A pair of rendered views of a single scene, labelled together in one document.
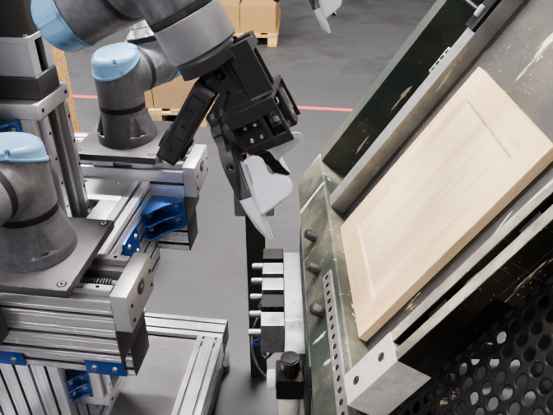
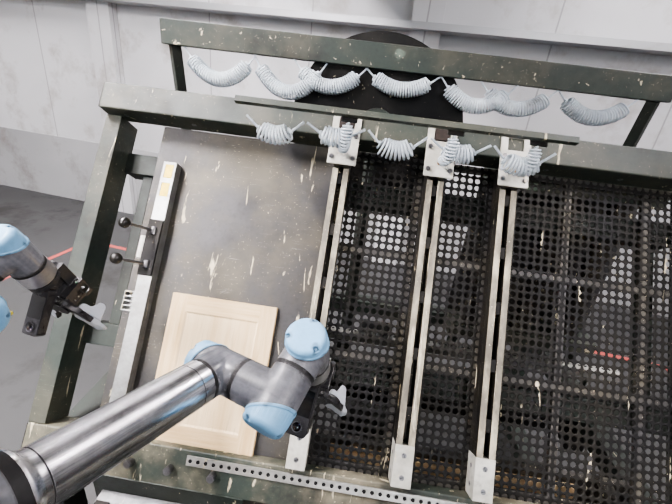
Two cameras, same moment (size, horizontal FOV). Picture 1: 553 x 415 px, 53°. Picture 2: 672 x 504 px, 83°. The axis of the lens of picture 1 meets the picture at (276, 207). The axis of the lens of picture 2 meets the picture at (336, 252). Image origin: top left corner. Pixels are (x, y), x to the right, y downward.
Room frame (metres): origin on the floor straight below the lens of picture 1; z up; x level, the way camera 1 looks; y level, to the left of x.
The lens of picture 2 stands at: (0.53, 0.67, 2.04)
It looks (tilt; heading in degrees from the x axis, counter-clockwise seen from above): 24 degrees down; 273
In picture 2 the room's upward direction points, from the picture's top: 7 degrees clockwise
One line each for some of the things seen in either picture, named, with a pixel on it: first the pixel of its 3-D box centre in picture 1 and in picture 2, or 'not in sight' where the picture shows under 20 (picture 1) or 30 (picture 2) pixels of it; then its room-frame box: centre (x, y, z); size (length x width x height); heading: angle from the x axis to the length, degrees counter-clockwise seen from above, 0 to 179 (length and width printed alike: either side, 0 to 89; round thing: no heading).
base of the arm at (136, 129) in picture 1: (124, 118); not in sight; (1.35, 0.40, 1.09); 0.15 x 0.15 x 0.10
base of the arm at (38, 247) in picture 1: (30, 226); not in sight; (0.86, 0.46, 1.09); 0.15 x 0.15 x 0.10
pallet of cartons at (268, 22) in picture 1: (243, 12); not in sight; (6.14, 0.35, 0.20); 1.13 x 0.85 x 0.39; 172
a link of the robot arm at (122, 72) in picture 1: (119, 74); not in sight; (1.36, 0.39, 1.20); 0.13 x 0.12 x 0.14; 147
